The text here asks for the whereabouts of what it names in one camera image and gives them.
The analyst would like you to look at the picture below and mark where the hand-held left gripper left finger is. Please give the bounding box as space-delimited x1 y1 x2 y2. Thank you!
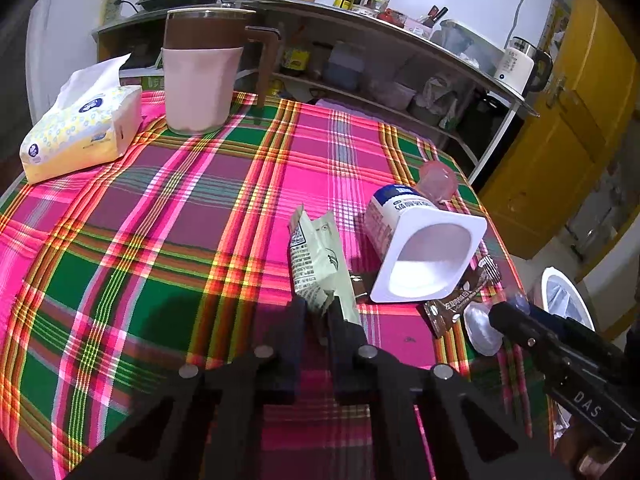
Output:
65 296 307 480

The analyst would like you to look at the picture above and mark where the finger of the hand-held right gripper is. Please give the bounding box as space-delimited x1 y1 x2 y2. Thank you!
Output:
527 304 626 362
487 302 567 386

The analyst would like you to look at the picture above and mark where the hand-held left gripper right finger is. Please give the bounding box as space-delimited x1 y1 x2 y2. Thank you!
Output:
327 296 576 480

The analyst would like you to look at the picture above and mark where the translucent plastic bin liner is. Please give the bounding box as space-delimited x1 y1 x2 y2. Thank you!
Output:
547 275 583 316

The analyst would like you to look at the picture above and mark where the white round waste bin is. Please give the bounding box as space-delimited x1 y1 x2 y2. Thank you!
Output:
540 266 598 333

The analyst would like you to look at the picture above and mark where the brown snack wrapper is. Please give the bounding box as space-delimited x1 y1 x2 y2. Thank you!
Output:
422 255 502 339

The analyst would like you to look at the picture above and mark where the pale green snack wrapper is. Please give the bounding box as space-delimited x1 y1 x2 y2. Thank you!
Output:
287 203 361 326

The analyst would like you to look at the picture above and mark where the white yogurt cup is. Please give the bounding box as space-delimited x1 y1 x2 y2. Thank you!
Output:
363 183 488 303

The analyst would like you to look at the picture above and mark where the small pink plastic cup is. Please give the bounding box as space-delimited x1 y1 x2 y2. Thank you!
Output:
417 161 458 203

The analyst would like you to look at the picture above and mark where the person's right hand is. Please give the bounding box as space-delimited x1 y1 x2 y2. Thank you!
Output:
560 425 631 480

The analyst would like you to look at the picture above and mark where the yellow wooden door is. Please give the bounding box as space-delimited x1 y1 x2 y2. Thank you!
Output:
477 0 640 261

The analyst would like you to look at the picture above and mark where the pink green plaid tablecloth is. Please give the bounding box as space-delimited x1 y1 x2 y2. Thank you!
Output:
0 87 556 480

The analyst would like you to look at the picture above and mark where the white plastic bag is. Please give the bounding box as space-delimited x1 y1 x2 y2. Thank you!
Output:
422 75 463 131

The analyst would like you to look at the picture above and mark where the pink lidded storage box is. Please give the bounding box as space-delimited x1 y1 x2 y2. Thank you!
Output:
315 97 391 123

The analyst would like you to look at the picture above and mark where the white electric kettle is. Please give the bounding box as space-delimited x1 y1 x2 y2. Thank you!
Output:
494 36 553 97

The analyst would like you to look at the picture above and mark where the pink translucent food container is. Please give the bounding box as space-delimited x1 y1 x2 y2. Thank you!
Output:
370 77 418 111

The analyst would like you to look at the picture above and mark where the pink jug with brown lid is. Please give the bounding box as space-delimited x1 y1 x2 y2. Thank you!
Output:
161 6 281 136

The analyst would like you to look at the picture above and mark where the blue plastic canister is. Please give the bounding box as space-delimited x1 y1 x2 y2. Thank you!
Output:
325 42 366 88

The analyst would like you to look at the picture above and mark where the yellow-label bottle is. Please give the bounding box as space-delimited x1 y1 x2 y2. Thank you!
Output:
281 45 311 72

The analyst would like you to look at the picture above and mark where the clear plastic container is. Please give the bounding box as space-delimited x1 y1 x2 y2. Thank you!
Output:
440 19 503 68

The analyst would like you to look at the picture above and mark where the yellow white tissue pack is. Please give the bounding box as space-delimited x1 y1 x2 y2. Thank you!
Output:
19 52 145 186

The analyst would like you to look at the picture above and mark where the pink knife holder box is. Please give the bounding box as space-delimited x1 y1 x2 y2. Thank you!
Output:
402 15 433 38

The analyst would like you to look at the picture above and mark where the metal shelf unit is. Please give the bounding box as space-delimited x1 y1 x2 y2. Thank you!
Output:
210 0 541 191

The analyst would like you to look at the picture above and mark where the stove counter shelf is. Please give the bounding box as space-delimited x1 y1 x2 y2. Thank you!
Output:
91 7 171 63

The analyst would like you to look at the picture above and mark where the yellowed power strip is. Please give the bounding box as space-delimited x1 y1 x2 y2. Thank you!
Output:
100 0 123 28

